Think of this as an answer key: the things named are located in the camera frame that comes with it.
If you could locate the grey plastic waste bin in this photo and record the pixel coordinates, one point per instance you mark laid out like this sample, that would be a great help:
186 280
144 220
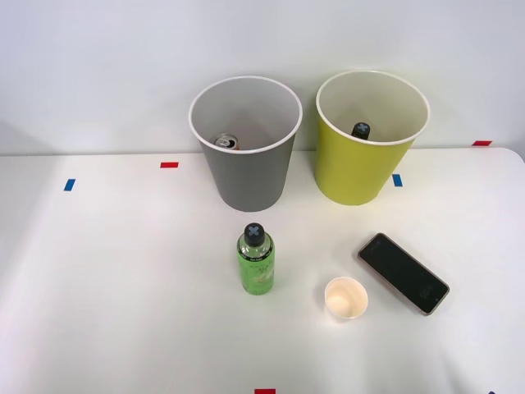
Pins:
250 180

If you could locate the yellow-green plastic waste bin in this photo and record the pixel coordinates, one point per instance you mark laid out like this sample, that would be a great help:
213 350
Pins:
352 172

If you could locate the green bottle with black cap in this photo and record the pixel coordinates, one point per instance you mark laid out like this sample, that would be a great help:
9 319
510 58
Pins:
361 130
256 267

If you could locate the small white paper cup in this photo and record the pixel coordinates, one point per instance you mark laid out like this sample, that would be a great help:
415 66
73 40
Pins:
345 301

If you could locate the black smartphone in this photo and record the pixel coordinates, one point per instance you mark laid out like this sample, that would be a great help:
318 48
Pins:
402 273

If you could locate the silver orange drink can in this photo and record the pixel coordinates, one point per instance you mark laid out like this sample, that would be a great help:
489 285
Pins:
225 142

